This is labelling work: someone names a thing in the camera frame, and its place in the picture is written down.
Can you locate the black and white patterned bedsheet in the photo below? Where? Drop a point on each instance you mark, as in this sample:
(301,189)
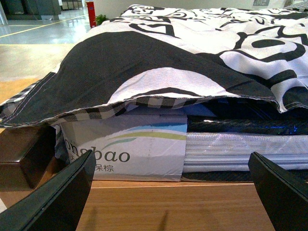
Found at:
(170,58)

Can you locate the white printed mattress label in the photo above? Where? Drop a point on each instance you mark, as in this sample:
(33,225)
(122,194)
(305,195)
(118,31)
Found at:
(131,147)

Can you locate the wooden bed frame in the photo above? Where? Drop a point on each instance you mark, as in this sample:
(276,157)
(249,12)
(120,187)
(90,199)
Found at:
(166,206)

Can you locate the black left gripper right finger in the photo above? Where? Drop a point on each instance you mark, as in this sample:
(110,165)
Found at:
(283,195)

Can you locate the dark wooden block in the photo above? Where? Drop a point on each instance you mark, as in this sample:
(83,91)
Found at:
(25,154)

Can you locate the white mattress in plastic wrap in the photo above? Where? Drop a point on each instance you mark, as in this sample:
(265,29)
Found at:
(222,133)

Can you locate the green potted plant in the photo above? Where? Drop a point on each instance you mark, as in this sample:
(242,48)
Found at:
(100,19)

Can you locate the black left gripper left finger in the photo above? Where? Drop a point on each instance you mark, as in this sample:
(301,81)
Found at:
(56,205)

